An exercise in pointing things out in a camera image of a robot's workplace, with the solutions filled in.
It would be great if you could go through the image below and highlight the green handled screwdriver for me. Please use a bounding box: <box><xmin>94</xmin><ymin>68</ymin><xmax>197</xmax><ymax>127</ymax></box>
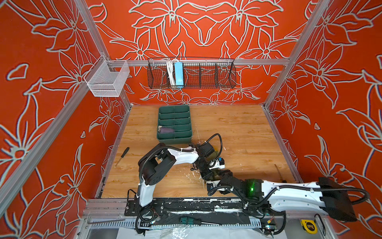
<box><xmin>179</xmin><ymin>217</ymin><xmax>220</xmax><ymax>226</ymax></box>

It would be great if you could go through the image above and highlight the green compartment tray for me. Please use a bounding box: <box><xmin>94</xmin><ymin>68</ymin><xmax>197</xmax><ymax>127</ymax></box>
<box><xmin>157</xmin><ymin>105</ymin><xmax>193</xmax><ymax>145</ymax></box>

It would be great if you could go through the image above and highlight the clear plastic wall bin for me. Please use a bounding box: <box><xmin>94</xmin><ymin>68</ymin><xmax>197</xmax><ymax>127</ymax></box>
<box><xmin>84</xmin><ymin>56</ymin><xmax>130</xmax><ymax>97</ymax></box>

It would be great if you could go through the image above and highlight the purple striped sock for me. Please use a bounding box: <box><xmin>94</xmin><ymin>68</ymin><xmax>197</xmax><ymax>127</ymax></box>
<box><xmin>158</xmin><ymin>126</ymin><xmax>175</xmax><ymax>133</ymax></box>

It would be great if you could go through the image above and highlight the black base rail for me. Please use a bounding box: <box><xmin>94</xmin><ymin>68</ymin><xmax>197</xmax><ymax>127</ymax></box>
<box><xmin>124</xmin><ymin>197</ymin><xmax>284</xmax><ymax>229</ymax></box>

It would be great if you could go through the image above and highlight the yellow black handled screwdriver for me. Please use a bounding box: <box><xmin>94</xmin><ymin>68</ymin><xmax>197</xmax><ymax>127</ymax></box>
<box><xmin>274</xmin><ymin>164</ymin><xmax>287</xmax><ymax>183</ymax></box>

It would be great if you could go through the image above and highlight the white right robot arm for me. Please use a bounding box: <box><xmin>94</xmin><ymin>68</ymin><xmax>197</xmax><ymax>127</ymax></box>
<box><xmin>206</xmin><ymin>170</ymin><xmax>370</xmax><ymax>222</ymax></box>

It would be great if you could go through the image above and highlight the white cable bundle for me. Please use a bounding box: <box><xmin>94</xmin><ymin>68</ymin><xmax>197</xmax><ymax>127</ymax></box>
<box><xmin>165</xmin><ymin>59</ymin><xmax>177</xmax><ymax>87</ymax></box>

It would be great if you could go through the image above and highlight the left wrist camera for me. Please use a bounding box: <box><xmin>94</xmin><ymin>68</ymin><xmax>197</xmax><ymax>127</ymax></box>
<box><xmin>208</xmin><ymin>157</ymin><xmax>225</xmax><ymax>170</ymax></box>

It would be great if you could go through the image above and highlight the light blue box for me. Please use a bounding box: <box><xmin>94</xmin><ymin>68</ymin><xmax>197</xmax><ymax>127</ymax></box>
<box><xmin>174</xmin><ymin>61</ymin><xmax>184</xmax><ymax>88</ymax></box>

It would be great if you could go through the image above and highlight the black wire wall basket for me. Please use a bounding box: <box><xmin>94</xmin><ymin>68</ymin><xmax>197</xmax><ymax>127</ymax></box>
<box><xmin>147</xmin><ymin>57</ymin><xmax>237</xmax><ymax>90</ymax></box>

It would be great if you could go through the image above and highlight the green striped sock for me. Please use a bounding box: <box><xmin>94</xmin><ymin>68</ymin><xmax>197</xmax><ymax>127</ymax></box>
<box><xmin>208</xmin><ymin>150</ymin><xmax>219</xmax><ymax>164</ymax></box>

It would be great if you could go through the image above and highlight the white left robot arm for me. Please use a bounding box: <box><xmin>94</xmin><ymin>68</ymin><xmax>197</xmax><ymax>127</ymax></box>
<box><xmin>136</xmin><ymin>142</ymin><xmax>225</xmax><ymax>207</ymax></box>

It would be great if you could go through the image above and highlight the yellow tape measure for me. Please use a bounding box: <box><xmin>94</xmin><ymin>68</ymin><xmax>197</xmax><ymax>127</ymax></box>
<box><xmin>300</xmin><ymin>220</ymin><xmax>317</xmax><ymax>235</ymax></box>

